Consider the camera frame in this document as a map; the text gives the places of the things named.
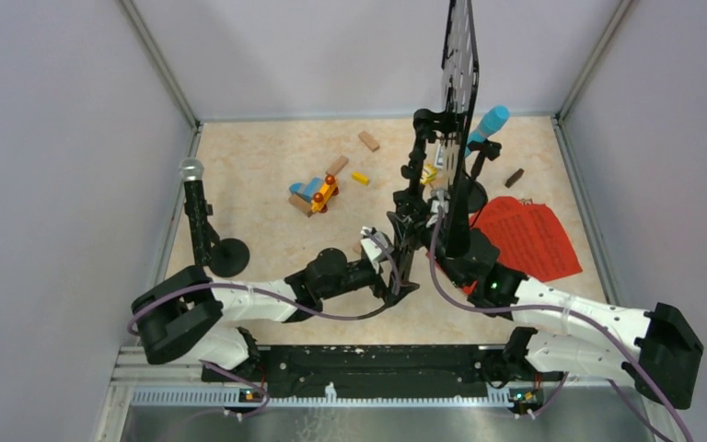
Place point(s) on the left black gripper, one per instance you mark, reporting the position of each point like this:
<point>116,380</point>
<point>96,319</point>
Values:
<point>377,284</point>

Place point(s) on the red sheet music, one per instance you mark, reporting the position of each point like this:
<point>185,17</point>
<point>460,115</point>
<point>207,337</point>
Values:
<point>530,238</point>

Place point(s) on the black music stand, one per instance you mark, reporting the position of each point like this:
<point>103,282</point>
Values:
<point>439,136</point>

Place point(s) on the blue toy microphone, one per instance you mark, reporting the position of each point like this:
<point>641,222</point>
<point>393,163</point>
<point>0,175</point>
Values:
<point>491,123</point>

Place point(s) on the black round-base microphone stand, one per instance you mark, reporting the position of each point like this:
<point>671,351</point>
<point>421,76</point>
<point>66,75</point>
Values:
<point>486,150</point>

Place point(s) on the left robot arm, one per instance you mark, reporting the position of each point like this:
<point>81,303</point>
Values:
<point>194,314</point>

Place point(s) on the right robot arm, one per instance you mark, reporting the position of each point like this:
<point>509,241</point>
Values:
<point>653,350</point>

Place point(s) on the blue yellow toy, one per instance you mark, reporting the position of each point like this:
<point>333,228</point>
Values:
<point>313,197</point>

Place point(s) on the dark brown wooden block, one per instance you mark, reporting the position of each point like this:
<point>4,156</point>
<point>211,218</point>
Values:
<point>514,178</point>

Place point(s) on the yellow toy block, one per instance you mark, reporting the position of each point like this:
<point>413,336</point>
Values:
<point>429,174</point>

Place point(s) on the small yellow block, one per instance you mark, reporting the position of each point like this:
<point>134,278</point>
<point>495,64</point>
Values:
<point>360,178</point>

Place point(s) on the light wooden block middle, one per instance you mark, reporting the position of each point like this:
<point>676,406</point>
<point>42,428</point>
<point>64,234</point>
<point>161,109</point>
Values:
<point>335,168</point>

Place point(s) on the light wooden block back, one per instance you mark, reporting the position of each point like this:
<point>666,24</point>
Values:
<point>369,141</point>

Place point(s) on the black silver-head microphone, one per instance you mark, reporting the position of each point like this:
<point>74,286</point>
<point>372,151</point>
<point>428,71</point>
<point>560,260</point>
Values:
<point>195,201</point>

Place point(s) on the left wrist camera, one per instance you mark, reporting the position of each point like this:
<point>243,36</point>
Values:
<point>375,247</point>

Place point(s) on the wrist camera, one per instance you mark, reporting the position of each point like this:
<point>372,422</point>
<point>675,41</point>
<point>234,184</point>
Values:
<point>439,204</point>
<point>375,247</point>

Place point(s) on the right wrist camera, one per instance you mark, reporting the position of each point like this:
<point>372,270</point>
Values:
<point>439,204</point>

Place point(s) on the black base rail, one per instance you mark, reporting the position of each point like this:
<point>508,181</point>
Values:
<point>402,371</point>

